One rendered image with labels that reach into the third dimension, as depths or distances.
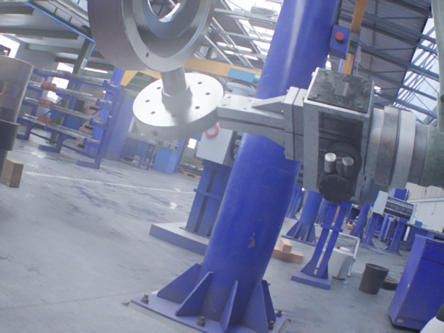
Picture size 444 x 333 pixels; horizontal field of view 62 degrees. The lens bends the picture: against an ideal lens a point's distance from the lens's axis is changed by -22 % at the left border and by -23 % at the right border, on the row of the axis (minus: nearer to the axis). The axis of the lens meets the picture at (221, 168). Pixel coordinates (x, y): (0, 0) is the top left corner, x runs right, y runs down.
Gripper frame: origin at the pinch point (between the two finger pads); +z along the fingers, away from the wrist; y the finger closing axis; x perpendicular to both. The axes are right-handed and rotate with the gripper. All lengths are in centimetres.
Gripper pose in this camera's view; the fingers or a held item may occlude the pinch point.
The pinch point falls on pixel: (238, 113)
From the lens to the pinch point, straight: 95.1
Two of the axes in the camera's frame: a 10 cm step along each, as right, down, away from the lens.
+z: -9.2, -2.0, 3.5
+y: -1.1, -7.1, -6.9
